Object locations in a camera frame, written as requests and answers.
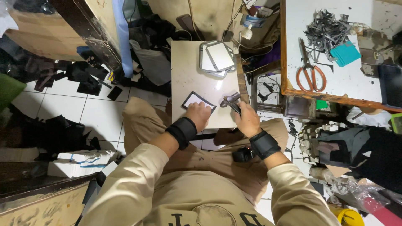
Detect yellow container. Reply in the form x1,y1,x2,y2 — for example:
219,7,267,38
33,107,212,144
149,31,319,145
338,208,365,226

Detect grey cloth bag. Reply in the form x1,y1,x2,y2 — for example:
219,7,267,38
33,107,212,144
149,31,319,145
130,39,172,86

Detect pile of grey card pieces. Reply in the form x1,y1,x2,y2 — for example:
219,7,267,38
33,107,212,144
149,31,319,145
298,122,333,164

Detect white light bulb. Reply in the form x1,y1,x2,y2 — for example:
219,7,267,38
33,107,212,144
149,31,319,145
240,24,253,40

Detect white blue container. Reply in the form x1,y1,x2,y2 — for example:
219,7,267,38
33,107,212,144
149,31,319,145
242,14,267,29

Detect green cushion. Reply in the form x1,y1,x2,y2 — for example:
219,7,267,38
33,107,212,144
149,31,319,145
0,73,27,112

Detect orange handled scissors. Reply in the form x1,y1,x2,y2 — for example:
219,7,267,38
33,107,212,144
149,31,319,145
295,38,327,93

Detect person's left hand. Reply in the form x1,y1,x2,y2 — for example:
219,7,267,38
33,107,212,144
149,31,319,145
185,101,213,133

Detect black tray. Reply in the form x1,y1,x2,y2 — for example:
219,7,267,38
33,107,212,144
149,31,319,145
377,64,402,109

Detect black framed white card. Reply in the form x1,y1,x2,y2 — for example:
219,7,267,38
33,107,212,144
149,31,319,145
182,91,217,114

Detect black right wrist band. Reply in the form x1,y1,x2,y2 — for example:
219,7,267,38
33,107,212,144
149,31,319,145
249,129,281,161

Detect stack of framed white cards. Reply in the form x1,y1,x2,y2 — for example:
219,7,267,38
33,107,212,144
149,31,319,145
199,40,236,78

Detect tan wooden cabinet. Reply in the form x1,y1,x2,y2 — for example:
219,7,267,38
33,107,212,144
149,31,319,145
5,0,122,71

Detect beige trousers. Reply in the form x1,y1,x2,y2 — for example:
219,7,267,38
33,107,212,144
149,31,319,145
122,97,289,201

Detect white cloth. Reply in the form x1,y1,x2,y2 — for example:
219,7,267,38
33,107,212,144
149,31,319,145
347,107,392,128

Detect heap of black fabric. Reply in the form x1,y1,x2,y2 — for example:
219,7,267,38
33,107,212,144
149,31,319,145
317,126,402,195

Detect brown wooden counter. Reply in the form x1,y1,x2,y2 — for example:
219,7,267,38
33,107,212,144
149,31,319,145
0,163,98,226

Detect black wrist tracker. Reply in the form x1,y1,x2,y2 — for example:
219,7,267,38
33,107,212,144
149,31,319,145
232,146,256,163

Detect black wrist band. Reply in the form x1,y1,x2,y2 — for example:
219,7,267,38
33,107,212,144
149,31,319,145
249,129,281,161
165,117,198,150

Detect heap of black leather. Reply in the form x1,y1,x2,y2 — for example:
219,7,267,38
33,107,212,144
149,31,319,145
19,114,101,152

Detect beige sweatshirt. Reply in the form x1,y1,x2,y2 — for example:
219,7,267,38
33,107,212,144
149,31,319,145
79,143,341,226

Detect blue fabric strip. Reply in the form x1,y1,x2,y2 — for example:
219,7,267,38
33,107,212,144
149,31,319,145
112,0,134,78

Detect bundle of white papers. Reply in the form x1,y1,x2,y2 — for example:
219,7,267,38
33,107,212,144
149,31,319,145
47,150,118,178

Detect metal table frame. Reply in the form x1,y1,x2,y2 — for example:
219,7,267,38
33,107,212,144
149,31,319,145
251,74,316,119

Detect heap of black floor scraps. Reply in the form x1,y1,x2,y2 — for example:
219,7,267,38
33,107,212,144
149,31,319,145
25,60,124,101

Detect beige stone work slab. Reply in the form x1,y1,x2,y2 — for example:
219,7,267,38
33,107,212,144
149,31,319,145
170,40,250,130

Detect person's right hand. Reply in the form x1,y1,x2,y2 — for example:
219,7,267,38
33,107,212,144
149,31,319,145
234,101,263,139

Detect pile of grey scraps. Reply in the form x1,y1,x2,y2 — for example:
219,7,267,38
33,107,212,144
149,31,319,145
303,9,352,62

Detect brown wooden strip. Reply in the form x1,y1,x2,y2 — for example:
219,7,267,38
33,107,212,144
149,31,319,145
235,53,251,104

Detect metal hammer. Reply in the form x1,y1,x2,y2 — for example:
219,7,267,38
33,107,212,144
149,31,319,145
220,92,242,116

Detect white table with wooden border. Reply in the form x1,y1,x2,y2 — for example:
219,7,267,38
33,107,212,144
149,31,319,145
280,0,402,113

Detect black left wrist band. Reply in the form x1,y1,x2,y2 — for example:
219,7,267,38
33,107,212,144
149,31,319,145
165,117,198,150

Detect clear plastic bag with red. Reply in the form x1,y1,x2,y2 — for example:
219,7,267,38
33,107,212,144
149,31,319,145
344,179,402,226

